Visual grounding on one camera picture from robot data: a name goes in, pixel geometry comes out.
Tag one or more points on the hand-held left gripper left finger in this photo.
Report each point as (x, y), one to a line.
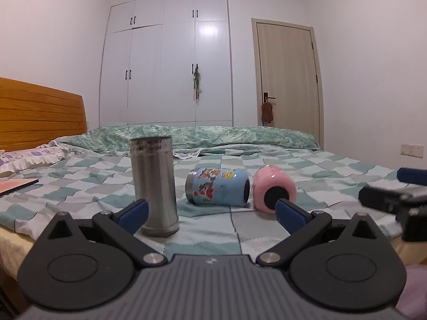
(135, 216)

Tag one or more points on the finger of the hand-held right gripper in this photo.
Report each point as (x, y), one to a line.
(380, 200)
(413, 175)

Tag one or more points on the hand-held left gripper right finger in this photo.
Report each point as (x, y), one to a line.
(289, 216)

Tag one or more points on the pink cup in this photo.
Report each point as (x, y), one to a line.
(272, 178)

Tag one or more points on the blue cartoon print cup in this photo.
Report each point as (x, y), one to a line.
(216, 187)

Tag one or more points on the stainless steel cup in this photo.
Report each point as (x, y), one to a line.
(155, 186)

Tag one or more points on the light purple cloth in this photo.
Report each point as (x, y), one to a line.
(417, 293)

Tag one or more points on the green checked bed sheet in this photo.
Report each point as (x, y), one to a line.
(213, 226)

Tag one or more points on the brown hanging bag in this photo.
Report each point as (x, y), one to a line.
(267, 112)

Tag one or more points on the green floral quilt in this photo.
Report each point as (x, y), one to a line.
(213, 136)

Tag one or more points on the purple floral pillow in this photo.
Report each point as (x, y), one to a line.
(26, 158)

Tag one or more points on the pink book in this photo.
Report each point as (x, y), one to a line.
(15, 186)

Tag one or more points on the orange wooden headboard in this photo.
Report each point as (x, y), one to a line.
(36, 116)

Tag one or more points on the beige wooden door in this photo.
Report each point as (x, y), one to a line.
(287, 73)

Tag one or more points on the white wardrobe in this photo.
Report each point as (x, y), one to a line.
(160, 73)

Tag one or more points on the green hanging ornament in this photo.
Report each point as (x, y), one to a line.
(196, 80)

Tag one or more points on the white wall socket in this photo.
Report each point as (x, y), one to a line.
(412, 150)

